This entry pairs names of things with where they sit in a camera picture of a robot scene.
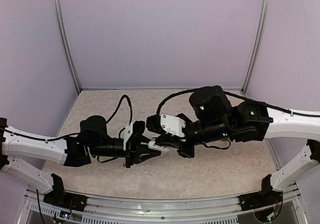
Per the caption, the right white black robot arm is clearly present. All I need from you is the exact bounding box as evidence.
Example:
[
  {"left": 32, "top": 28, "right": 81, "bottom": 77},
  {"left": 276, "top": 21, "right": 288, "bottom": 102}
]
[{"left": 147, "top": 85, "right": 320, "bottom": 206}]

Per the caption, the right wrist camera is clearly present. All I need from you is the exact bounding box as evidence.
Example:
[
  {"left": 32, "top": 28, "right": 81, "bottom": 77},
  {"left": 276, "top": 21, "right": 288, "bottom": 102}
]
[{"left": 160, "top": 114, "right": 186, "bottom": 141}]

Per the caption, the aluminium frame post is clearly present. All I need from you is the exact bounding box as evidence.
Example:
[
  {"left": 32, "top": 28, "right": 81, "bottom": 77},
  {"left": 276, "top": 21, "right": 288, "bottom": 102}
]
[
  {"left": 52, "top": 0, "right": 82, "bottom": 95},
  {"left": 242, "top": 0, "right": 270, "bottom": 94}
]

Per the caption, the right aluminium frame post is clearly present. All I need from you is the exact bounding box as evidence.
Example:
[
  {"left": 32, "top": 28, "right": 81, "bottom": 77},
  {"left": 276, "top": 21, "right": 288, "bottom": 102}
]
[{"left": 242, "top": 0, "right": 270, "bottom": 94}]

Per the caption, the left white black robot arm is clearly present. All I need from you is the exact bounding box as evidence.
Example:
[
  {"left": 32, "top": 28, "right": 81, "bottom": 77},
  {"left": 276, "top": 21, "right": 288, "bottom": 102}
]
[{"left": 0, "top": 115, "right": 165, "bottom": 206}]

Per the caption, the left aluminium frame post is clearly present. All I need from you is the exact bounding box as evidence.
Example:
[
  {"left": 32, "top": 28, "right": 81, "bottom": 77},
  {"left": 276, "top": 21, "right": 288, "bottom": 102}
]
[{"left": 52, "top": 0, "right": 82, "bottom": 95}]

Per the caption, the white earbud charging case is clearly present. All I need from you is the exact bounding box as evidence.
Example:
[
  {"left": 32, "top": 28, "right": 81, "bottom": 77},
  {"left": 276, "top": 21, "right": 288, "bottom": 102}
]
[{"left": 148, "top": 140, "right": 170, "bottom": 152}]

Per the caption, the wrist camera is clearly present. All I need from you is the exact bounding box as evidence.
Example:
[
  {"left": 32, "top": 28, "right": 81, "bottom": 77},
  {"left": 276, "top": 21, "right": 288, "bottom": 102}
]
[
  {"left": 123, "top": 122, "right": 133, "bottom": 151},
  {"left": 160, "top": 114, "right": 186, "bottom": 141}
]

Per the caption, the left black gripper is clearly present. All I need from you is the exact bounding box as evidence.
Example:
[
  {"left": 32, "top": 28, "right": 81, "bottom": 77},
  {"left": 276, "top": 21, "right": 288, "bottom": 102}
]
[{"left": 89, "top": 135, "right": 161, "bottom": 168}]

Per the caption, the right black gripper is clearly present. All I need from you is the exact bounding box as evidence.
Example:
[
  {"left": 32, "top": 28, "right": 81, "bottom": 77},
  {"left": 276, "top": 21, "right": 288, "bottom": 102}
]
[{"left": 155, "top": 112, "right": 233, "bottom": 158}]

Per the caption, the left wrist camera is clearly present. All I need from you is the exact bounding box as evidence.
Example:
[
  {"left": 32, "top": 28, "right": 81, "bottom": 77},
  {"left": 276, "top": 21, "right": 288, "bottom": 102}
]
[{"left": 123, "top": 122, "right": 133, "bottom": 151}]

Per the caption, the front aluminium rail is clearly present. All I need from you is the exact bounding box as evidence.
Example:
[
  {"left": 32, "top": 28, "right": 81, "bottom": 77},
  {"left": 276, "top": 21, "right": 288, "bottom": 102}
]
[{"left": 23, "top": 186, "right": 305, "bottom": 224}]

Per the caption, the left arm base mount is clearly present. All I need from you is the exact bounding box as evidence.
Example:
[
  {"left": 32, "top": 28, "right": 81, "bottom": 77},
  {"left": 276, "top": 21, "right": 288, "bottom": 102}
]
[{"left": 43, "top": 173, "right": 88, "bottom": 212}]

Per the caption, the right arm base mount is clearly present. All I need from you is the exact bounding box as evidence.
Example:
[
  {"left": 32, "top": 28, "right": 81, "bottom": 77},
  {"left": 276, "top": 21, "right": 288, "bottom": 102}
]
[{"left": 238, "top": 174, "right": 283, "bottom": 211}]

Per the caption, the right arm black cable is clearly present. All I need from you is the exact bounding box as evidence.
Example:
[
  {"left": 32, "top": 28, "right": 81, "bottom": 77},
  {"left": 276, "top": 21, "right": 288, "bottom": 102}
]
[{"left": 156, "top": 88, "right": 320, "bottom": 117}]

